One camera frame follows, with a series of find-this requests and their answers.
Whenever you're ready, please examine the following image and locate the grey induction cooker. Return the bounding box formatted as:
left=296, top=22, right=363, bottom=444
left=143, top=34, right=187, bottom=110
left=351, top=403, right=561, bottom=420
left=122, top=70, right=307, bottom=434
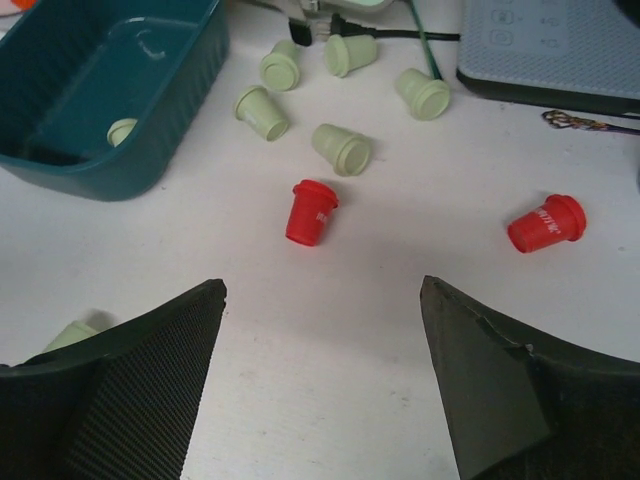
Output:
left=456, top=0, right=639, bottom=118

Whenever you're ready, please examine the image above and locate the green coffee capsule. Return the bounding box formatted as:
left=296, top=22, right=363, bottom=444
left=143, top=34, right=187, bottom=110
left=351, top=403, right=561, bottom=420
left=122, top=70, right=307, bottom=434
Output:
left=259, top=40, right=301, bottom=92
left=394, top=68, right=451, bottom=121
left=323, top=34, right=378, bottom=78
left=107, top=118, right=138, bottom=147
left=311, top=124, right=373, bottom=177
left=43, top=321, right=102, bottom=353
left=234, top=85, right=290, bottom=142

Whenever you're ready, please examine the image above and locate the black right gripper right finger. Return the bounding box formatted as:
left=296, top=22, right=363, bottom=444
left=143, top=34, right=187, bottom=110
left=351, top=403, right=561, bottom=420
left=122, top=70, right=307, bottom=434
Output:
left=420, top=276, right=639, bottom=479

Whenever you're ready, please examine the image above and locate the teal plastic storage basket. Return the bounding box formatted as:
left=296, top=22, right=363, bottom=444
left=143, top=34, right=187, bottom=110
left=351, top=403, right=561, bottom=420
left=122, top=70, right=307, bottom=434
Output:
left=1, top=0, right=230, bottom=201

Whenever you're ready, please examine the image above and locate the black power plug cable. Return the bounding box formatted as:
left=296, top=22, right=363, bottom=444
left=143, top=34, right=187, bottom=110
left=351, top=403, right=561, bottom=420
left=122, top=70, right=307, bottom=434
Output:
left=289, top=12, right=461, bottom=49

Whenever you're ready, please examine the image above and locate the red coffee capsule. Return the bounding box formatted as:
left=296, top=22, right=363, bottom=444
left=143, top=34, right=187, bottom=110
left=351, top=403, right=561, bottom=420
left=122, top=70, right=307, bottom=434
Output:
left=285, top=179, right=339, bottom=246
left=507, top=194, right=587, bottom=253

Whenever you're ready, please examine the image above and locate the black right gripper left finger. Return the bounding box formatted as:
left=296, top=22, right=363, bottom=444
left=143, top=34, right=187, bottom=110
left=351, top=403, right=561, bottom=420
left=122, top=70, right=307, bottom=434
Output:
left=1, top=279, right=227, bottom=479

